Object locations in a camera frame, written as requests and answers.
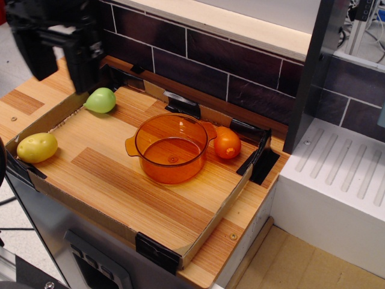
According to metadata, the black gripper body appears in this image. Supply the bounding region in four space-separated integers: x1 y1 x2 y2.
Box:
5 1 100 45

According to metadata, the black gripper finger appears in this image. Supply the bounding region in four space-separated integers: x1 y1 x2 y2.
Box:
63 26 105 94
12 30 58 81

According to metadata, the yellow toy potato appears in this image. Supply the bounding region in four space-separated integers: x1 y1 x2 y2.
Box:
17 132 58 163

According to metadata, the orange transparent plastic pot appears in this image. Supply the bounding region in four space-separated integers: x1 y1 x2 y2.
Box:
125 113 217 185

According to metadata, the cardboard fence with black tape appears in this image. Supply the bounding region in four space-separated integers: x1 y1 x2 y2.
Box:
1 67 287 287

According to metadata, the green toy pear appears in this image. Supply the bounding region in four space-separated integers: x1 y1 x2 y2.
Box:
84 87 116 113

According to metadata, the orange toy fruit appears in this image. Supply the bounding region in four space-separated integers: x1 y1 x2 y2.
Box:
214 126 241 159

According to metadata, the grey toy oven front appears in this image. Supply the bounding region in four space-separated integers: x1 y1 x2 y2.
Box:
6 173 190 288

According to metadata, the white toy sink drainboard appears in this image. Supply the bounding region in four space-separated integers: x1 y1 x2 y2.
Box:
271 119 384 277

